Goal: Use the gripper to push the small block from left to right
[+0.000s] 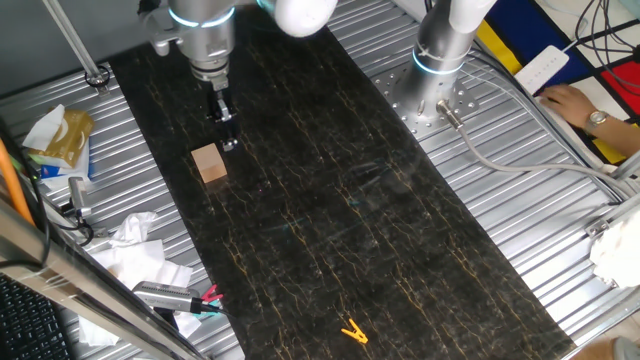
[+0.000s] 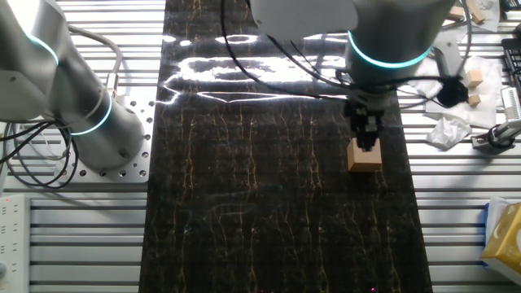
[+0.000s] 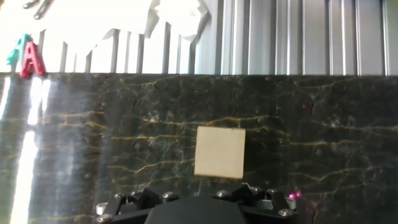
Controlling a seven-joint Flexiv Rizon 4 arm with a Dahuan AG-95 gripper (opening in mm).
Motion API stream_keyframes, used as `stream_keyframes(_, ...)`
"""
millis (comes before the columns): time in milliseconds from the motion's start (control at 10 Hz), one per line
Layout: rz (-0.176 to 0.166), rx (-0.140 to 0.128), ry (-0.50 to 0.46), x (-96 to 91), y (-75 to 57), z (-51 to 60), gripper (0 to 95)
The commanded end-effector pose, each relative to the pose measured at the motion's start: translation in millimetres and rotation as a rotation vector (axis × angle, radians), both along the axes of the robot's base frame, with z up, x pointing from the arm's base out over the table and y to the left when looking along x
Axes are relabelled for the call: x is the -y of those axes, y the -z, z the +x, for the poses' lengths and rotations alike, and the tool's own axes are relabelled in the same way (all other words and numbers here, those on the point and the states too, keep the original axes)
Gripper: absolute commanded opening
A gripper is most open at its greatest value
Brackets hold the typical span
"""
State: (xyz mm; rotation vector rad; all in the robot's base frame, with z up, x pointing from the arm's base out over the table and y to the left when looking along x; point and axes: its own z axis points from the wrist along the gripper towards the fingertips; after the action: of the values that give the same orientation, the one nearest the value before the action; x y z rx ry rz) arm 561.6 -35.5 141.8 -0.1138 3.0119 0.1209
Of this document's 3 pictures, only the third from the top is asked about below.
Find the black marble pattern mat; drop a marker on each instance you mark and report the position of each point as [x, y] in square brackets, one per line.
[280, 130]

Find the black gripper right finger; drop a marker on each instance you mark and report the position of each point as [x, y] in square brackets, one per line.
[264, 199]

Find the small wooden block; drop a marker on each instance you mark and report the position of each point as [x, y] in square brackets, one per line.
[219, 152]

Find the teal clothespin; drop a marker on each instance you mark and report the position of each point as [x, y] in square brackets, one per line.
[15, 54]

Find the red clothespin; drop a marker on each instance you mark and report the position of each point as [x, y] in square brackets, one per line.
[31, 60]

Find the white tissue paper sheets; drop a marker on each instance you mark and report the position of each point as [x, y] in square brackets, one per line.
[77, 21]

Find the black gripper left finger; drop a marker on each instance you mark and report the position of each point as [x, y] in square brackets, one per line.
[133, 202]

